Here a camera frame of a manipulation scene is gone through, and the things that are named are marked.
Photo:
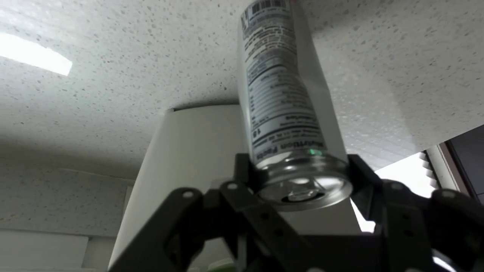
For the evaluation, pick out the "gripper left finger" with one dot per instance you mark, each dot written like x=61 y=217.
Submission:
x=181 y=226

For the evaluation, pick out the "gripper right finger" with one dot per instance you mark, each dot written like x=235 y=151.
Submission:
x=423 y=226

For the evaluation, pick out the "silver drink can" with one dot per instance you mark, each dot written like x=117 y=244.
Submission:
x=280 y=94

